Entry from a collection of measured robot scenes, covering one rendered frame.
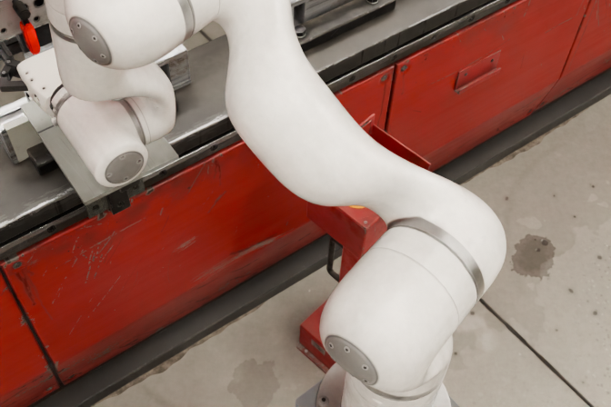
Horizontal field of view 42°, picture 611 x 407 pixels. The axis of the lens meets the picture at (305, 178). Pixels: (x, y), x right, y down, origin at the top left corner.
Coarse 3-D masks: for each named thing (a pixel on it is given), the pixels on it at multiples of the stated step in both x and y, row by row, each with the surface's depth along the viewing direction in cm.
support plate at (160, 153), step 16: (32, 112) 145; (48, 144) 141; (64, 144) 141; (160, 144) 141; (64, 160) 139; (80, 160) 139; (160, 160) 139; (80, 176) 137; (80, 192) 135; (96, 192) 135; (112, 192) 136
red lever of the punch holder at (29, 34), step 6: (18, 6) 125; (24, 6) 125; (18, 12) 125; (24, 12) 125; (24, 18) 125; (24, 24) 127; (30, 24) 128; (24, 30) 128; (30, 30) 128; (24, 36) 130; (30, 36) 129; (36, 36) 130; (30, 42) 130; (36, 42) 131; (30, 48) 131; (36, 48) 131; (36, 54) 132
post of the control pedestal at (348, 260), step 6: (348, 252) 186; (342, 258) 190; (348, 258) 188; (354, 258) 186; (342, 264) 192; (348, 264) 190; (354, 264) 188; (342, 270) 194; (348, 270) 191; (342, 276) 196
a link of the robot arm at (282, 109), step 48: (192, 0) 74; (240, 0) 78; (288, 0) 79; (240, 48) 79; (288, 48) 77; (240, 96) 77; (288, 96) 76; (288, 144) 77; (336, 144) 77; (336, 192) 79; (384, 192) 80; (432, 192) 81; (480, 240) 81; (480, 288) 82
